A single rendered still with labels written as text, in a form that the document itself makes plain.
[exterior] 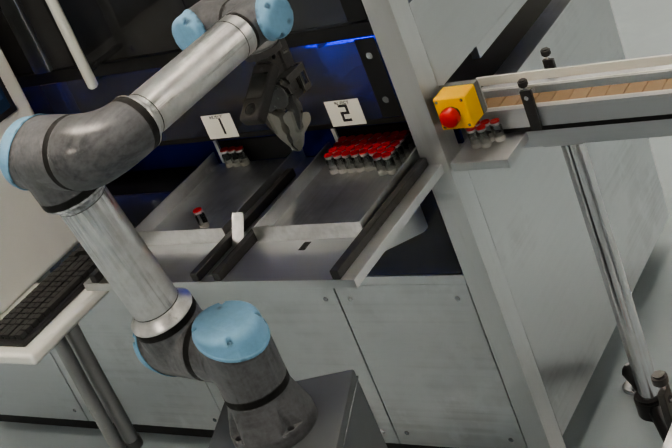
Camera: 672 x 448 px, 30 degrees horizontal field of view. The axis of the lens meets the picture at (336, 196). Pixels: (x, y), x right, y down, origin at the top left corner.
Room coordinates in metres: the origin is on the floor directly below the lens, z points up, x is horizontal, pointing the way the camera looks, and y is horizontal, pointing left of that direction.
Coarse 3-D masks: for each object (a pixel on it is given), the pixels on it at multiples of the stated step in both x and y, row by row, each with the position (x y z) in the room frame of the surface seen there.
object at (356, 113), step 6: (324, 102) 2.43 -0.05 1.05; (330, 102) 2.42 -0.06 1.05; (336, 102) 2.41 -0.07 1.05; (342, 102) 2.41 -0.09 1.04; (348, 102) 2.40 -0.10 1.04; (354, 102) 2.39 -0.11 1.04; (330, 108) 2.43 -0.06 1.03; (336, 108) 2.42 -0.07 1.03; (342, 108) 2.41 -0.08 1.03; (348, 108) 2.40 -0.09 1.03; (354, 108) 2.39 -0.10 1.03; (360, 108) 2.38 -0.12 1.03; (330, 114) 2.43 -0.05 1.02; (336, 114) 2.42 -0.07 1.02; (348, 114) 2.40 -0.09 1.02; (354, 114) 2.39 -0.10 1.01; (360, 114) 2.39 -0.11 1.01; (336, 120) 2.43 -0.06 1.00; (342, 120) 2.42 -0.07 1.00; (354, 120) 2.40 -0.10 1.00; (360, 120) 2.39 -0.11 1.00; (336, 126) 2.43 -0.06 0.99
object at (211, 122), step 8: (208, 120) 2.64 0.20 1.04; (216, 120) 2.62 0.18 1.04; (224, 120) 2.61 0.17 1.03; (232, 120) 2.60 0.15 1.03; (208, 128) 2.64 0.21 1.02; (216, 128) 2.63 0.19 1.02; (232, 128) 2.60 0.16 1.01; (216, 136) 2.64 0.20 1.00; (224, 136) 2.62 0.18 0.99; (232, 136) 2.61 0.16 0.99
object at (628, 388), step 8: (624, 368) 2.51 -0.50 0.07; (624, 376) 2.49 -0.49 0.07; (632, 376) 2.42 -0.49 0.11; (624, 384) 2.53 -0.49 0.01; (632, 384) 2.40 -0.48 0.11; (632, 392) 2.49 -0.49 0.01; (640, 400) 2.29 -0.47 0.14; (656, 400) 2.27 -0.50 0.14; (640, 408) 2.28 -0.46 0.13; (648, 408) 2.26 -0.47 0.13; (656, 408) 2.25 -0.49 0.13; (640, 416) 2.29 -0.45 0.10; (648, 416) 2.27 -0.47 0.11; (656, 416) 2.23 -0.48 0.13; (656, 424) 2.22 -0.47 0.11; (664, 424) 2.20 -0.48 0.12; (664, 432) 2.19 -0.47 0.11; (664, 440) 2.18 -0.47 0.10
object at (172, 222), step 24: (216, 168) 2.74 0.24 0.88; (240, 168) 2.69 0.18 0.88; (264, 168) 2.63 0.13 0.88; (192, 192) 2.66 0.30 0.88; (216, 192) 2.61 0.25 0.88; (240, 192) 2.55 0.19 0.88; (264, 192) 2.47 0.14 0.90; (168, 216) 2.58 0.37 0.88; (192, 216) 2.53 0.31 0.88; (216, 216) 2.48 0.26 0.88; (144, 240) 2.48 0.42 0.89; (168, 240) 2.44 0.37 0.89; (192, 240) 2.40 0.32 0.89; (216, 240) 2.36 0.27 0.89
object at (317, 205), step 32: (320, 160) 2.51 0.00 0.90; (416, 160) 2.33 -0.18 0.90; (288, 192) 2.40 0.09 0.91; (320, 192) 2.39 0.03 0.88; (352, 192) 2.33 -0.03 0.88; (384, 192) 2.21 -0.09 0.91; (256, 224) 2.29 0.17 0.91; (288, 224) 2.30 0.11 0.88; (320, 224) 2.18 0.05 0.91; (352, 224) 2.14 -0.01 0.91
